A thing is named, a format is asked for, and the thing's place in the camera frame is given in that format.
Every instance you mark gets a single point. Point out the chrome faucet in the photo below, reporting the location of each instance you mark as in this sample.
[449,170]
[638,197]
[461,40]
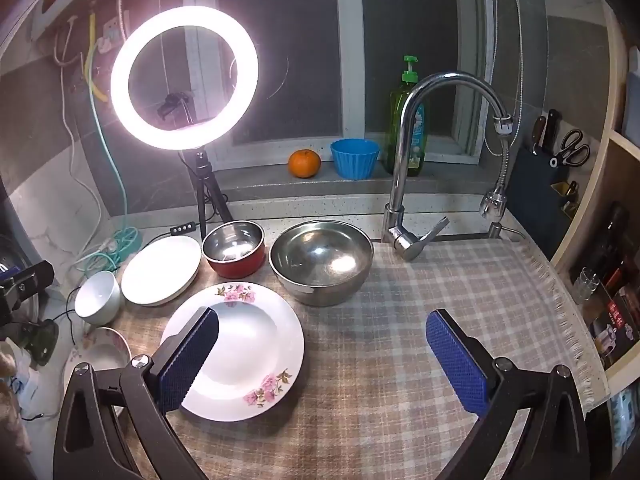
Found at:
[400,185]

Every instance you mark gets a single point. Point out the green dish soap bottle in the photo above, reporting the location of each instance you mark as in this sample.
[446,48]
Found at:
[421,140]

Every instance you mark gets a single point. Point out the white wall socket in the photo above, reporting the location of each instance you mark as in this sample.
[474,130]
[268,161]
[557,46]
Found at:
[109,35]

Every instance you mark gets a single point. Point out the pale blue ceramic bowl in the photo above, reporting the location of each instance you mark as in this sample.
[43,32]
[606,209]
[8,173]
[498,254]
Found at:
[97,297]

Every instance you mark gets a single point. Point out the beige plaid cloth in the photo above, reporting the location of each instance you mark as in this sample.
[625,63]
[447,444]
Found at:
[375,335]

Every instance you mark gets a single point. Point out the black tripod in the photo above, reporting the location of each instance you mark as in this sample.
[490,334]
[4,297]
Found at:
[201,195]

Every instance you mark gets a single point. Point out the orange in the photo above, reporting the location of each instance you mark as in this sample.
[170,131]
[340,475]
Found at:
[304,163]

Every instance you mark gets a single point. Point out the wooden shelf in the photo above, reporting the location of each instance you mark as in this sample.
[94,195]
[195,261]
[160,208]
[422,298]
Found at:
[615,170]

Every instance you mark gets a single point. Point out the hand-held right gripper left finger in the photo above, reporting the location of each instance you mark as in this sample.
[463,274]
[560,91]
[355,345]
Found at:
[187,360]

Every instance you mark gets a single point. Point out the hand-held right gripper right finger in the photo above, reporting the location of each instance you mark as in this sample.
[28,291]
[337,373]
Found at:
[457,365]

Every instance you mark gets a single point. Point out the dark knife rack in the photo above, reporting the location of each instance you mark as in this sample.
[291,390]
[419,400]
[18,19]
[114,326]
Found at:
[535,180]

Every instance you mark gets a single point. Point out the drinking glass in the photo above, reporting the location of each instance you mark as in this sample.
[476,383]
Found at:
[585,285]

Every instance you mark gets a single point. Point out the printed box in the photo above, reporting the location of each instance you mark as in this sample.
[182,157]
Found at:
[612,325]

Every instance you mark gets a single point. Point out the small floral plate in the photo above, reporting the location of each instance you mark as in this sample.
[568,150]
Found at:
[102,350]

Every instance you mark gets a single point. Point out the large steel bowl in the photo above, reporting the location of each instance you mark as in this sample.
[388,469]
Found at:
[320,260]

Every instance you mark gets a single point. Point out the dark bottle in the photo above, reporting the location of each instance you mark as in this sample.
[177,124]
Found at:
[607,245]

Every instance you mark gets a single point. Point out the window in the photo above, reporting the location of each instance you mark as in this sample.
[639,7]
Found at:
[285,60]

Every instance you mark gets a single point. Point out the red steel bowl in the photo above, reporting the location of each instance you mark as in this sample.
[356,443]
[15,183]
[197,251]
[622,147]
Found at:
[234,250]

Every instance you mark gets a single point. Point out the large floral plate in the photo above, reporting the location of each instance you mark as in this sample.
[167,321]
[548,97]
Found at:
[250,340]

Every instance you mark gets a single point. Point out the blue ribbed cup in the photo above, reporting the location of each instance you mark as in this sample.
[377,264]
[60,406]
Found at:
[355,157]

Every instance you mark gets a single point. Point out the plain white plate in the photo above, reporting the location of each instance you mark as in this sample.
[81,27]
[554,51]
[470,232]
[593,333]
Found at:
[160,272]

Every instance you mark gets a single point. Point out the dark green dish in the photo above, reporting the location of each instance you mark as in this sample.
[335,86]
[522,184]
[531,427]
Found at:
[42,342]

